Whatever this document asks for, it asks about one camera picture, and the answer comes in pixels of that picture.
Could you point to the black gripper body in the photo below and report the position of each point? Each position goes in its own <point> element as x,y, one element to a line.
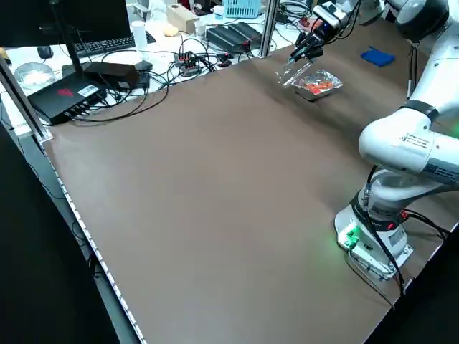
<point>315,39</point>

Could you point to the clear seasoning bottle blue cap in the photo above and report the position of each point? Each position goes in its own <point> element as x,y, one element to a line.
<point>287,77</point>

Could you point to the blue dishcloth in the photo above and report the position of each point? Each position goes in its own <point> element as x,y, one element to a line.
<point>376,57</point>

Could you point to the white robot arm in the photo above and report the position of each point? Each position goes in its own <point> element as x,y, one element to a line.
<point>394,143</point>

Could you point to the red plate of food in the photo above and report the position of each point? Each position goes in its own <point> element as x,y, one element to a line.
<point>305,23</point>

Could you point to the orange sausage skewer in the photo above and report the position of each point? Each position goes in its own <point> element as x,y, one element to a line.
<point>315,87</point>

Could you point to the black power supply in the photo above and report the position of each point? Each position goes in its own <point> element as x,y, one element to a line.
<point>222,37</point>
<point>245,32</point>

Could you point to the light blue plastic basket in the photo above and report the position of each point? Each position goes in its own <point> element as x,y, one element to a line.
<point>240,9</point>

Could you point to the white paper cup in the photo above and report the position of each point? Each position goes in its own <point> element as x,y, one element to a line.
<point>201,28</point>

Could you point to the power strip red switches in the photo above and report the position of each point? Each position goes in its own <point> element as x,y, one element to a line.
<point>186,66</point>

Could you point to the wooden box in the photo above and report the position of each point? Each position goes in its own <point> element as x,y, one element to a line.
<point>181,18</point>

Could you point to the bread bun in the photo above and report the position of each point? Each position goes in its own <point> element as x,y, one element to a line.
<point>171,31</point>

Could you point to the white cylindrical cup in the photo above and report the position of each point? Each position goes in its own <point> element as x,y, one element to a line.
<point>139,36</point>

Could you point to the black power brick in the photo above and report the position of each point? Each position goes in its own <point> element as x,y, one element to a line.
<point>111,73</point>

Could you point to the black keyboard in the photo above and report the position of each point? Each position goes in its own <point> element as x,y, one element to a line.
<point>107,44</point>

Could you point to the black monitor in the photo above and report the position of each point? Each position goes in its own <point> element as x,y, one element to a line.
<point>89,18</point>

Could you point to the black monitor stand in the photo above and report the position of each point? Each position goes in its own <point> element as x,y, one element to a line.
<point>71,46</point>

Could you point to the black box red logo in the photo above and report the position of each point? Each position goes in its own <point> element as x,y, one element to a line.
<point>61,98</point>

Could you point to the black mouse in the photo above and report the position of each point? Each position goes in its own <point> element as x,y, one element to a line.
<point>45,52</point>

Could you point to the clear glass dish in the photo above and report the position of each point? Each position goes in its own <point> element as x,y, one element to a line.
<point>34,76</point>

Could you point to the silver aluminium post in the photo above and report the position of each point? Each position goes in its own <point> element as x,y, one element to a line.
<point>269,28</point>

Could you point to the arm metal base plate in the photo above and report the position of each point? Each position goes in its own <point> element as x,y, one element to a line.
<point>369,263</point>

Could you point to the aluminium frame bar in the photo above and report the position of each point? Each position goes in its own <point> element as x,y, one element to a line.
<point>21,100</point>

